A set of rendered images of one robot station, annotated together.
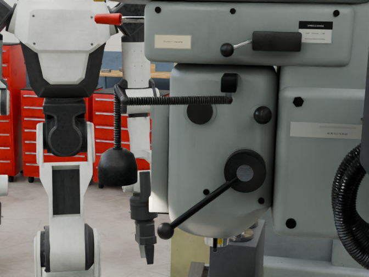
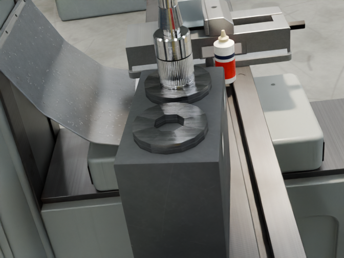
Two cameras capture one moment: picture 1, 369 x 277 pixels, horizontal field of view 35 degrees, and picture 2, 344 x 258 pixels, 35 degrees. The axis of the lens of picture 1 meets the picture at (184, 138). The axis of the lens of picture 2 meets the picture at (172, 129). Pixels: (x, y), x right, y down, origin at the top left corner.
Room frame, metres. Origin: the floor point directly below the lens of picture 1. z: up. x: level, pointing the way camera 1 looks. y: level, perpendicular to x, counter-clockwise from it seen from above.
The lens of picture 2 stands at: (2.08, -0.20, 1.51)
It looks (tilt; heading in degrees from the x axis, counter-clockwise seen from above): 34 degrees down; 176
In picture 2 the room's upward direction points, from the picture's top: 8 degrees counter-clockwise
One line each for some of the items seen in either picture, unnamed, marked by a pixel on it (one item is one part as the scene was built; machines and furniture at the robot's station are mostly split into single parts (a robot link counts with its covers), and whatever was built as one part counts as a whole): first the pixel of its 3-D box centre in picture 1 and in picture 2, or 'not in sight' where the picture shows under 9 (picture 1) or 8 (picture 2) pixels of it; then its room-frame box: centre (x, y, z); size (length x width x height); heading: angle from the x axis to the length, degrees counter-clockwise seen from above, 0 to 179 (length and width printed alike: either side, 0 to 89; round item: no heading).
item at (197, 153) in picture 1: (222, 147); not in sight; (1.06, -0.07, 1.47); 0.21 x 0.19 x 0.32; 173
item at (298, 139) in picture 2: not in sight; (200, 123); (1.06, -0.07, 0.82); 0.50 x 0.35 x 0.12; 83
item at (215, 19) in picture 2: not in sight; (216, 15); (1.00, 0.00, 1.05); 0.12 x 0.06 x 0.04; 174
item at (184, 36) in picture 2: not in sight; (171, 35); (1.45, -0.14, 1.22); 0.05 x 0.05 x 0.01
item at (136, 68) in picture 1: (136, 77); not in sight; (1.84, 0.16, 1.52); 0.13 x 0.12 x 0.22; 103
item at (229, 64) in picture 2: not in sight; (224, 55); (1.12, -0.01, 1.01); 0.04 x 0.04 x 0.11
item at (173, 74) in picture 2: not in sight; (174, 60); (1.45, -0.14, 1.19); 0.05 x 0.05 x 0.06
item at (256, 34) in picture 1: (260, 44); not in sight; (0.92, -0.12, 1.66); 0.12 x 0.04 x 0.04; 83
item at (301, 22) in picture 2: not in sight; (295, 25); (1.02, 0.16, 1.00); 0.04 x 0.02 x 0.02; 84
